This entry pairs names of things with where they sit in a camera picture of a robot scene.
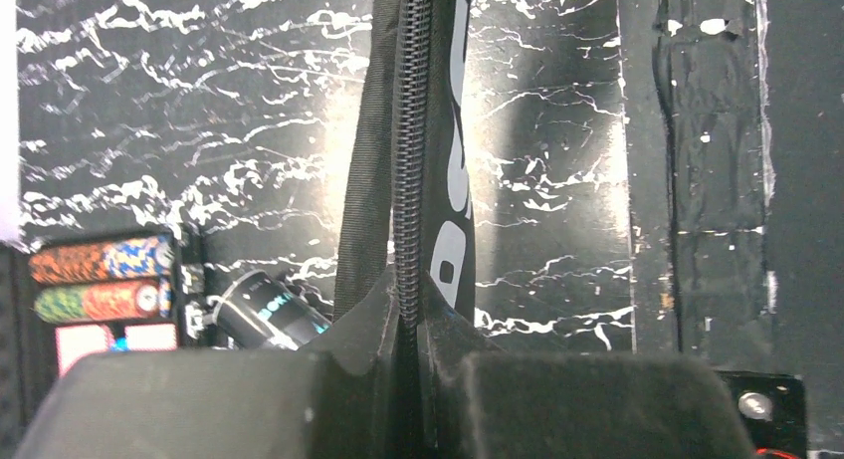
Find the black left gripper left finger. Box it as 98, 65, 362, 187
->
16, 270, 402, 458

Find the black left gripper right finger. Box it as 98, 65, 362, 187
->
418, 278, 755, 458

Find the black shuttlecock tube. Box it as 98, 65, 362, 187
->
205, 270, 330, 350

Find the black racket bag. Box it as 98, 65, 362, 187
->
333, 0, 476, 319

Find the black poker chip case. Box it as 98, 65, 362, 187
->
1, 225, 209, 450

